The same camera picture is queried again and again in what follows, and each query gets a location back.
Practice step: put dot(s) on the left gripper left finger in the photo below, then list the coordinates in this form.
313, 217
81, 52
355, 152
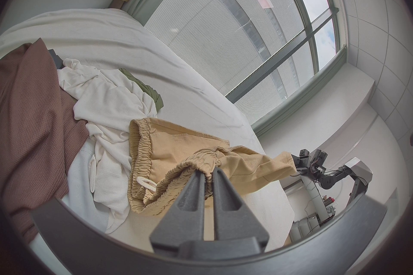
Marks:
187, 215

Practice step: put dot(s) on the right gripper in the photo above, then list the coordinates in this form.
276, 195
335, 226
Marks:
303, 165

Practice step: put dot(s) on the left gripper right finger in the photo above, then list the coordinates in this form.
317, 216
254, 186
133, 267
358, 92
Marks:
229, 215

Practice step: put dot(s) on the tan shorts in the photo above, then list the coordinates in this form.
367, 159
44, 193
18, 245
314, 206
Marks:
180, 148

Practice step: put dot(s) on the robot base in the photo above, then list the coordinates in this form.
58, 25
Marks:
305, 228

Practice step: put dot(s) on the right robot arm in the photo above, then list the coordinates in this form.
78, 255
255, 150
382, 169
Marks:
358, 167

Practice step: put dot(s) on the bed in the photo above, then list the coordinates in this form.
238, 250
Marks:
129, 38

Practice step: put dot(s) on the pale blue garment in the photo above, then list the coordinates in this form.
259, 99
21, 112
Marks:
80, 177

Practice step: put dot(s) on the olive green garment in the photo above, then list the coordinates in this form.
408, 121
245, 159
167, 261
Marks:
151, 95

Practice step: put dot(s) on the white garment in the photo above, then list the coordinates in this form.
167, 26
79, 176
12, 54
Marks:
106, 99

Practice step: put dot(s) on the window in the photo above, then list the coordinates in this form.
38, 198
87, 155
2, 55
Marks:
242, 25

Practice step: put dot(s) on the brown garment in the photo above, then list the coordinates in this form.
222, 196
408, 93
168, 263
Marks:
32, 112

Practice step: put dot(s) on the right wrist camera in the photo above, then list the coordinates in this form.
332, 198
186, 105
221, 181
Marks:
304, 153

